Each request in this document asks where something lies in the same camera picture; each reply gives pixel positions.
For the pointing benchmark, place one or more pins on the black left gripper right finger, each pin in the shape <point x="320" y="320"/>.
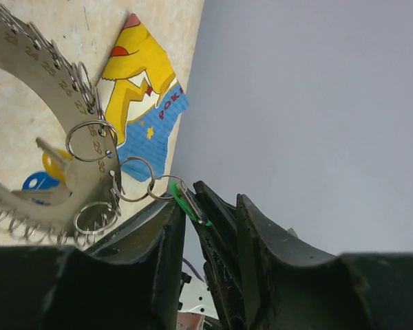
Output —
<point x="289" y="284"/>

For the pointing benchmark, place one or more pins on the green key tag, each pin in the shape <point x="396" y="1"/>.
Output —
<point x="186" y="200"/>

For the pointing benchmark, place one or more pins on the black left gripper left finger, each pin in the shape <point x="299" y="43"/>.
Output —
<point x="133" y="283"/>

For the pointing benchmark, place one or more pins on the yellow blue cartoon cloth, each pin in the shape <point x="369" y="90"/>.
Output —
<point x="142" y="99"/>

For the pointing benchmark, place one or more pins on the blue key tag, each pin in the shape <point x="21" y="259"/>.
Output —
<point x="40" y="180"/>

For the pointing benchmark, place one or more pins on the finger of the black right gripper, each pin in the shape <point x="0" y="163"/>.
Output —
<point x="220" y="249"/>

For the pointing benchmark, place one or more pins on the steel key ring disc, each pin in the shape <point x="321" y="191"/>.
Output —
<point x="52" y="54"/>

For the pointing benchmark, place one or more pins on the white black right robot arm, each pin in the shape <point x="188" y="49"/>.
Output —
<point x="195" y="296"/>

